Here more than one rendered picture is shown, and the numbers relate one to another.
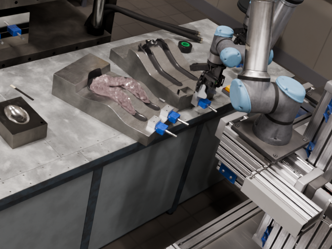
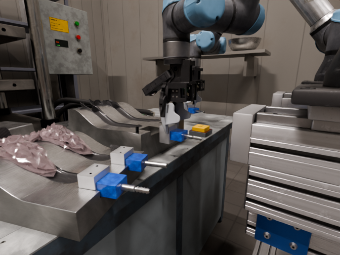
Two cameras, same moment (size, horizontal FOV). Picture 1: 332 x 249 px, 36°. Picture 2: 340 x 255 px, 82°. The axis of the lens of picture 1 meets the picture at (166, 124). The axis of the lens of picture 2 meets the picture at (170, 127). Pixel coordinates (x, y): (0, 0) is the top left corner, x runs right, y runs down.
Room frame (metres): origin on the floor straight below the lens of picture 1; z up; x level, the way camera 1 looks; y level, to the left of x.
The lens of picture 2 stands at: (1.37, -0.07, 1.05)
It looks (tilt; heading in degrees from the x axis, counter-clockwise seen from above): 14 degrees down; 355
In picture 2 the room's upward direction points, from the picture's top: straight up
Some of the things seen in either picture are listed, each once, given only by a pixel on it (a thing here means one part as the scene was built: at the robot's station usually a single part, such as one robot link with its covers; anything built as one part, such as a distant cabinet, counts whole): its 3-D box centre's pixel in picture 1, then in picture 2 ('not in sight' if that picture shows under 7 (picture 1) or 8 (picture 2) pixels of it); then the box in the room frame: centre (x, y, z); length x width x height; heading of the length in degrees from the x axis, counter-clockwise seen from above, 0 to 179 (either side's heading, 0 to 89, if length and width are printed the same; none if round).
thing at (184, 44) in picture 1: (184, 47); not in sight; (2.53, 0.01, 0.82); 0.08 x 0.08 x 0.04
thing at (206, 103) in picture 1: (206, 104); (181, 135); (1.93, -0.15, 0.88); 0.13 x 0.05 x 0.05; 54
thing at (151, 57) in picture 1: (165, 60); (116, 112); (2.16, 0.08, 0.92); 0.35 x 0.16 x 0.09; 52
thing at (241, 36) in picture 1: (247, 36); (194, 80); (2.40, -0.28, 1.04); 0.09 x 0.08 x 0.12; 33
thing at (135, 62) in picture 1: (162, 66); (116, 123); (2.18, 0.09, 0.87); 0.50 x 0.26 x 0.14; 52
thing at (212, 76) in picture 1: (213, 73); (178, 81); (1.94, -0.14, 1.04); 0.09 x 0.08 x 0.12; 54
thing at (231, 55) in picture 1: (232, 54); (203, 11); (1.86, -0.19, 1.20); 0.11 x 0.11 x 0.08; 20
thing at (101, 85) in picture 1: (119, 88); (30, 142); (1.85, 0.24, 0.90); 0.26 x 0.18 x 0.08; 69
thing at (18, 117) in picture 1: (17, 121); not in sight; (1.53, 0.57, 0.83); 0.20 x 0.15 x 0.07; 52
